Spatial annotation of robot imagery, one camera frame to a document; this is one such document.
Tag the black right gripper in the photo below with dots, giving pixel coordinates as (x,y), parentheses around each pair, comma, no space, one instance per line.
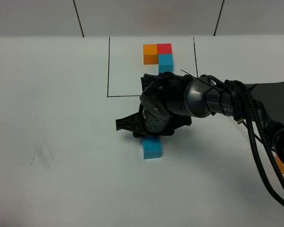
(143,123)

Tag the orange template cube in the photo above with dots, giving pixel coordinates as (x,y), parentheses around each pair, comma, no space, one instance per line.
(150,54)

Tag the orange loose cube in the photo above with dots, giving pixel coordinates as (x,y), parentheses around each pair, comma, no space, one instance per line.
(280,164)

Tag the red template cube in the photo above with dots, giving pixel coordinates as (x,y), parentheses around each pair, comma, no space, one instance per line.
(164,49)

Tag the blue template cube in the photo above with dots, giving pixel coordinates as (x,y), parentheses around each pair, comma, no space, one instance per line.
(165,63)

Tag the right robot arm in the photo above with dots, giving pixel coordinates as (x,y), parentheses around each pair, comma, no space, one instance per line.
(169,101)

